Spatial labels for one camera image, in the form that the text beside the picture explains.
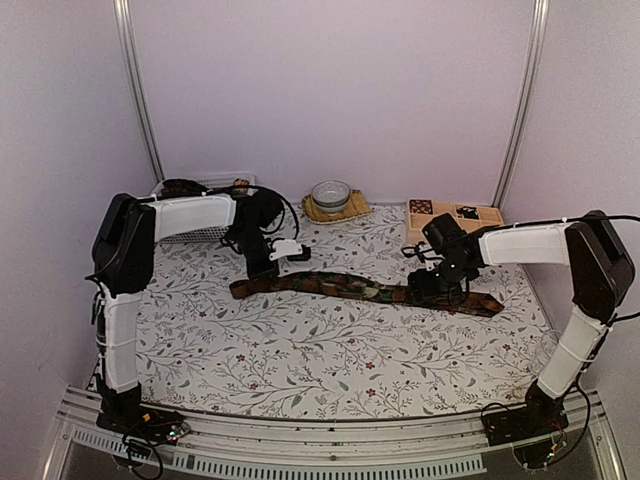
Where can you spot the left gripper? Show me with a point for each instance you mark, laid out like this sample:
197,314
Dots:
259,272

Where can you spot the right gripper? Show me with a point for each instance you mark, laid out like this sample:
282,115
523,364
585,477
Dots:
423,288

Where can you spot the brown green patterned tie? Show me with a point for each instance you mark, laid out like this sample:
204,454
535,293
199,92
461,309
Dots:
354,287

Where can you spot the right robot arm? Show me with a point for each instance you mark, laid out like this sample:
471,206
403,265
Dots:
602,272

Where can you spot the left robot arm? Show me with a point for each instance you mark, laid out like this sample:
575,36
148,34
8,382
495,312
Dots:
123,256

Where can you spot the yellow spotted tie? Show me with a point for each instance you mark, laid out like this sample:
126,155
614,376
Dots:
242,182

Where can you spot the rolled black tie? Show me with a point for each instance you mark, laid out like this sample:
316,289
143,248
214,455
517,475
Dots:
467,212

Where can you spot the wooden compartment box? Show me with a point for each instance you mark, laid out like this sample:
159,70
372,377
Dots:
489,217

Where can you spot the white plastic basket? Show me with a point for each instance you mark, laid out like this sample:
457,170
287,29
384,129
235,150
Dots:
196,218

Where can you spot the rolled dark patterned tie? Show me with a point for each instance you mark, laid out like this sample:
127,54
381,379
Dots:
420,206

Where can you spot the dark red patterned tie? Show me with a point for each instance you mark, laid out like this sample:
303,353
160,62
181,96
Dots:
176,188

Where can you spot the yellow woven mat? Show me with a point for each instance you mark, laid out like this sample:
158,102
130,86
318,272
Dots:
355,207

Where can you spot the clear drinking glass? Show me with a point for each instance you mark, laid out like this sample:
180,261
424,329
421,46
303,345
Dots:
543,351

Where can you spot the floral tablecloth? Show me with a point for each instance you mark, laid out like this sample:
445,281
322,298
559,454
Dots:
303,356

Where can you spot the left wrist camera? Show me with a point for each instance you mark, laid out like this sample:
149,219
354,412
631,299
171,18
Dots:
289,249

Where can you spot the front metal rail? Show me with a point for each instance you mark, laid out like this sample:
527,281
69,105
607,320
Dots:
225,447

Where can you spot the left metal frame post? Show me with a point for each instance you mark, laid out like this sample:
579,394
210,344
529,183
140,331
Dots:
125,30

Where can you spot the metal frame post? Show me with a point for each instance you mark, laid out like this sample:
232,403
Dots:
125,30
532,61

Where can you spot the right metal frame post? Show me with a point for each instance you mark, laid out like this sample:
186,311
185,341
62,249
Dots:
532,61

